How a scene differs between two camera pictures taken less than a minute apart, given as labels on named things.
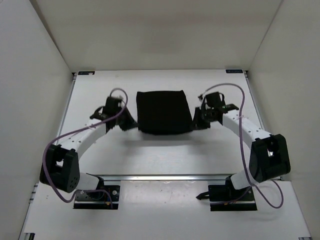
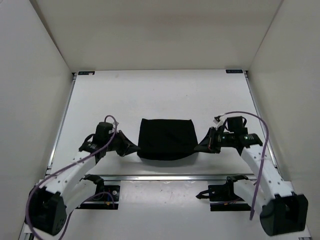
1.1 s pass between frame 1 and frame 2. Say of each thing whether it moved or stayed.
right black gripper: moved
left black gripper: moved
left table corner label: stayed
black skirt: moved
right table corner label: stayed
